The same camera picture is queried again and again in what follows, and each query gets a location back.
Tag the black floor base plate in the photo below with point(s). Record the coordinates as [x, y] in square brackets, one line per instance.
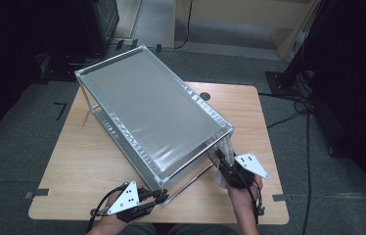
[62, 70]

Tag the person's legs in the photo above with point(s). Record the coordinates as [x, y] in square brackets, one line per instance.
[187, 230]

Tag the black metal stand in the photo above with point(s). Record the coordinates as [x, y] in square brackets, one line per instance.
[285, 83]

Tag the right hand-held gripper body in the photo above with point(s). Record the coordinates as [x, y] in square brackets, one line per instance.
[243, 171]

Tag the round dark table hole cover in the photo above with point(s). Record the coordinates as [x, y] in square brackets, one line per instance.
[205, 96]

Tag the grey table tape piece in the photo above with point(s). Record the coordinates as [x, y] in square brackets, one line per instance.
[39, 193]
[279, 197]

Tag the silver metal shelf rack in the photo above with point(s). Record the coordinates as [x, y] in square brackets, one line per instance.
[151, 111]

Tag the person's right hand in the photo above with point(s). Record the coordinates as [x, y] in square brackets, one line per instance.
[244, 196]

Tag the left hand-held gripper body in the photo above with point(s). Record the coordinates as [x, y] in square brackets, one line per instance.
[125, 199]

